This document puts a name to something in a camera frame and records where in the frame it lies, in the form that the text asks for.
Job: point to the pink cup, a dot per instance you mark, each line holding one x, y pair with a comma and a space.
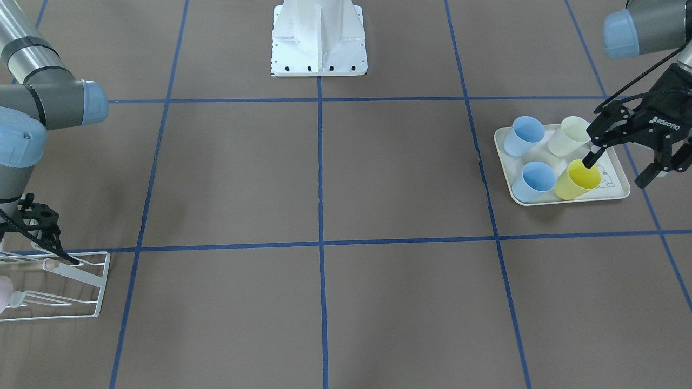
6, 291

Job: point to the light blue cup rear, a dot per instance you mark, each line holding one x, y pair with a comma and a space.
525, 133

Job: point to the light blue cup front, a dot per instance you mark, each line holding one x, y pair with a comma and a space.
534, 180

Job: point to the light blue cup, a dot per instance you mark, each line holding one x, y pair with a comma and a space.
525, 133
534, 180

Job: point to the cream plastic tray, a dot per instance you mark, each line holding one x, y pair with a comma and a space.
610, 183

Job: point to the white wire cup rack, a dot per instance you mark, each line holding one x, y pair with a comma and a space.
71, 291

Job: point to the cream white cup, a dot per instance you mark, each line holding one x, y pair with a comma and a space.
571, 134

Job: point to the yellow cup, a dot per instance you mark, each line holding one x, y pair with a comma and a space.
576, 180

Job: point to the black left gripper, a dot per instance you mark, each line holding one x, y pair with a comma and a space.
666, 123

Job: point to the wooden rack dowel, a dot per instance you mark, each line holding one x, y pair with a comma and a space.
51, 264

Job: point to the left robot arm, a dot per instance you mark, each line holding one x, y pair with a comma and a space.
643, 27

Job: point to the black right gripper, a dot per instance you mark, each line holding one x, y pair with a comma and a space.
50, 234

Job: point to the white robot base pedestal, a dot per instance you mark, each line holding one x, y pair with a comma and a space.
317, 39

